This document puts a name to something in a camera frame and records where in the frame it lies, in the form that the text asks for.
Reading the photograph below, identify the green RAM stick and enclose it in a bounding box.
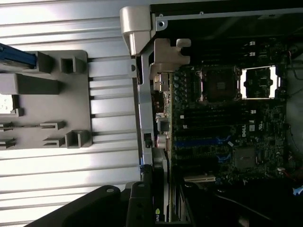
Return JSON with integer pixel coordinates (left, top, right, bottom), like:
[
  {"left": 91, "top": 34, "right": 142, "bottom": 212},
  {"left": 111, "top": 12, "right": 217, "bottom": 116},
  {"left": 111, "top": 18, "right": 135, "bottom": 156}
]
[{"left": 0, "top": 124, "right": 57, "bottom": 130}]

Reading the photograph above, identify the silver CPU chip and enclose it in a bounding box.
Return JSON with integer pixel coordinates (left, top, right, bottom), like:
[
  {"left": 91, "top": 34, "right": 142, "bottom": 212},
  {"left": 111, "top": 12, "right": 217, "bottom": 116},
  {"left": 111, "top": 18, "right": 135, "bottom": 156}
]
[{"left": 0, "top": 94, "right": 14, "bottom": 115}]

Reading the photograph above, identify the blue disk wire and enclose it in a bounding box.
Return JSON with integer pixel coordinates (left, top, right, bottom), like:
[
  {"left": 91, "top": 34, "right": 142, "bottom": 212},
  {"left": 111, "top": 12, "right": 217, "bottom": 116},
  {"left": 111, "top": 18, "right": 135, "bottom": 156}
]
[{"left": 291, "top": 185, "right": 303, "bottom": 197}]

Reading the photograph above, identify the grey chipset heatsink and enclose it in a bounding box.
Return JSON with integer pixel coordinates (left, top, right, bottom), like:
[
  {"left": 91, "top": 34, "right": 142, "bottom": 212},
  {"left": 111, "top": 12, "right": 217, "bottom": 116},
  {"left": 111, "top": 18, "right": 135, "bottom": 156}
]
[{"left": 234, "top": 147, "right": 258, "bottom": 169}]

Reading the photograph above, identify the cream expansion slot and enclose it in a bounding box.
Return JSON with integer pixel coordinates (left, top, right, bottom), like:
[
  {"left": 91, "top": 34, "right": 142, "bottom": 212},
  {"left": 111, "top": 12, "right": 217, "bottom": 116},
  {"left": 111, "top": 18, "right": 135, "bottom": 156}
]
[{"left": 184, "top": 174, "right": 216, "bottom": 183}]

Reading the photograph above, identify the grey printed parts rack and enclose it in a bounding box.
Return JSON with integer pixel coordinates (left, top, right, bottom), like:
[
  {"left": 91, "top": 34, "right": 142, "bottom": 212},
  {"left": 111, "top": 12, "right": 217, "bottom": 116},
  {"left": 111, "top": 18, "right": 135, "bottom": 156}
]
[{"left": 0, "top": 49, "right": 93, "bottom": 150}]

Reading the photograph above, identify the CPU socket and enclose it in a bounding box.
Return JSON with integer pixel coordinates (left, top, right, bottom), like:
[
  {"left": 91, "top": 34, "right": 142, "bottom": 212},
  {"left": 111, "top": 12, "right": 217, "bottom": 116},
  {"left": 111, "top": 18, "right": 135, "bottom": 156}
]
[{"left": 197, "top": 66, "right": 241, "bottom": 104}]

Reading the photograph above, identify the blue disk caddy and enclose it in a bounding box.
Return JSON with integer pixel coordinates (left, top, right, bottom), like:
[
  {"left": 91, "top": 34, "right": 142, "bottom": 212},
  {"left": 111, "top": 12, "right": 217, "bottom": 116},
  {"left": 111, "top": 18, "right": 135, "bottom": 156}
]
[{"left": 0, "top": 42, "right": 37, "bottom": 70}]

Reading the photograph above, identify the blue expansion slot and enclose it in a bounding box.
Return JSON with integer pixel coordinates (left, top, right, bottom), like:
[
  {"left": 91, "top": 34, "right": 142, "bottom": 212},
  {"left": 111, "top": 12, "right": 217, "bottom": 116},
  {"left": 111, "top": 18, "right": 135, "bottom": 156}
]
[{"left": 175, "top": 138, "right": 223, "bottom": 148}]

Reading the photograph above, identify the grey printed guide block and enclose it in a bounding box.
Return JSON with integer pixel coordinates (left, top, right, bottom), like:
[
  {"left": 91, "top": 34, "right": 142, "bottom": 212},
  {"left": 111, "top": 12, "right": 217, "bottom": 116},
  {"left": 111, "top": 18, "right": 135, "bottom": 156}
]
[{"left": 150, "top": 38, "right": 191, "bottom": 73}]

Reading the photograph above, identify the green motherboard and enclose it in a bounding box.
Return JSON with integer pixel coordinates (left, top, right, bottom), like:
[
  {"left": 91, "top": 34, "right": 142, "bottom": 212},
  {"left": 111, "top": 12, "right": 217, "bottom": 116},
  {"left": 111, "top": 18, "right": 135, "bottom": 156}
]
[{"left": 163, "top": 65, "right": 289, "bottom": 190}]

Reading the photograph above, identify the grey printed corner bracket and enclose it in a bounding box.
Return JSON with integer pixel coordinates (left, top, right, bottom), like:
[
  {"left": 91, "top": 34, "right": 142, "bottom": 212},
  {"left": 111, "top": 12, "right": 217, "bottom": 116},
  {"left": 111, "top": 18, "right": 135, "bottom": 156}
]
[{"left": 119, "top": 6, "right": 157, "bottom": 57}]

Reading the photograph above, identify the black RAM slot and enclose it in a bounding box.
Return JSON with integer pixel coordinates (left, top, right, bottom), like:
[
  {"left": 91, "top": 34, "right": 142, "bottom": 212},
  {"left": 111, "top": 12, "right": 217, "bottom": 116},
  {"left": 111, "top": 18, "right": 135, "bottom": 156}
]
[
  {"left": 181, "top": 117, "right": 255, "bottom": 127},
  {"left": 179, "top": 108, "right": 258, "bottom": 118}
]

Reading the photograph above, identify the black open PC case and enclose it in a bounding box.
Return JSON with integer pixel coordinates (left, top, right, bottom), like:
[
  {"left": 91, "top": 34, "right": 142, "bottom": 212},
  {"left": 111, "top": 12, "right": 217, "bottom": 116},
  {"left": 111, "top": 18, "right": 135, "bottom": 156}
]
[{"left": 136, "top": 0, "right": 303, "bottom": 227}]

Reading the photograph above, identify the metal socket cover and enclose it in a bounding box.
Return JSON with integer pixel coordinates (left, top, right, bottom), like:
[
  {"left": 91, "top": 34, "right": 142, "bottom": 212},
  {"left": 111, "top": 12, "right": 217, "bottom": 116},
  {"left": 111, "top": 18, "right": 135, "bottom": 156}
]
[{"left": 240, "top": 66, "right": 281, "bottom": 100}]

